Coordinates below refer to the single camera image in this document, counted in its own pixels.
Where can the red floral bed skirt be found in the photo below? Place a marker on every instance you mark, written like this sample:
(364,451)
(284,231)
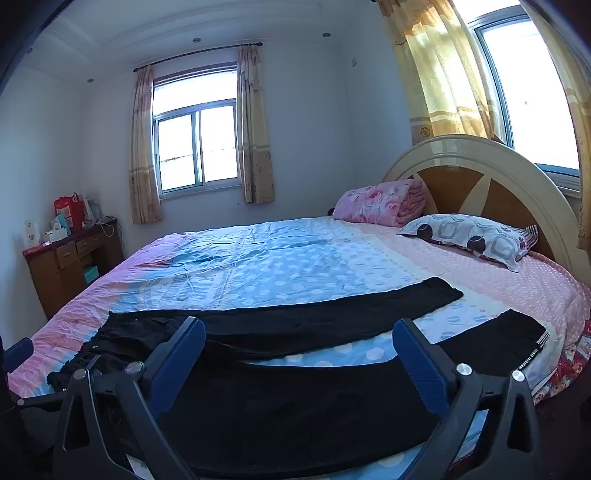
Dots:
(568,364)

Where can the striped pillow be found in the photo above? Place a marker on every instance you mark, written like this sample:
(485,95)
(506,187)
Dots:
(531,237)

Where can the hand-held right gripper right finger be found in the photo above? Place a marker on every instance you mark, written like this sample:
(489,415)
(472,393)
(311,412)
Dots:
(415,364)

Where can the white patterned pillow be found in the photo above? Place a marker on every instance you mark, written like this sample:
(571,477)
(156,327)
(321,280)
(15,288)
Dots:
(461,230)

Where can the wide yellow curtain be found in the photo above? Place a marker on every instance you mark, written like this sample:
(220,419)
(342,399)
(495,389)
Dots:
(438,69)

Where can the narrow beige curtain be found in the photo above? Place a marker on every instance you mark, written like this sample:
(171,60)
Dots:
(254,138)
(143,161)

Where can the black curtain rod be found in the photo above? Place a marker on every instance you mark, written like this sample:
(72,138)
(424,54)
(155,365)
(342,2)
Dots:
(198,53)

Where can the white card with flowers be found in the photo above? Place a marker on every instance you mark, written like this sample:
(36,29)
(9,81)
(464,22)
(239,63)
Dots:
(31,235)

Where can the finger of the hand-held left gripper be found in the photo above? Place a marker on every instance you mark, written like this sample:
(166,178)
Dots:
(18,353)

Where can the white tissue box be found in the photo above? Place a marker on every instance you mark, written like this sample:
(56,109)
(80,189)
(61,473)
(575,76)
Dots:
(56,235)

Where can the large bright window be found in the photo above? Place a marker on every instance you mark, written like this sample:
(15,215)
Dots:
(526,92)

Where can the cream and wood headboard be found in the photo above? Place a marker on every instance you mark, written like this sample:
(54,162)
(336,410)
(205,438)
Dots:
(508,157)

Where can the bed with patterned sheet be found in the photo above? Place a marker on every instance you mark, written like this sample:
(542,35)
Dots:
(277,258)

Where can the red paper bag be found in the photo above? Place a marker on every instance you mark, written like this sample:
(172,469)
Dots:
(69,208)

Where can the yellow curtain with pale bands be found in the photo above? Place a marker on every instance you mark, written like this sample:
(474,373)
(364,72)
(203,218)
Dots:
(579,115)

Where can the sliding window with grey frame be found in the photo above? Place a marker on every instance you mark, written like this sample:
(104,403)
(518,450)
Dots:
(217,138)

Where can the folded pink floral blanket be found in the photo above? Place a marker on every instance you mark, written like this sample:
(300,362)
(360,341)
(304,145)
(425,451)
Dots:
(374,201)

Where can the clear plastic container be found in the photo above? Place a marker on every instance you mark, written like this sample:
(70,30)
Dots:
(92,210)

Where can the black pants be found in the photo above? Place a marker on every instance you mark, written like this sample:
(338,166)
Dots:
(277,406)

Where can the brown wooden desk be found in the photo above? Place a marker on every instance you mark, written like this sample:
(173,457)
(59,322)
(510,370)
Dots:
(51,277)

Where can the teal box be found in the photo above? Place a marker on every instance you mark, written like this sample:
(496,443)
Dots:
(90,274)

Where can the blue and white box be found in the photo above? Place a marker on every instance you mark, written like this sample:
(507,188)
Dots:
(61,222)

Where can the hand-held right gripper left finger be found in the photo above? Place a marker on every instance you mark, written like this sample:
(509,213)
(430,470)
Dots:
(184,350)

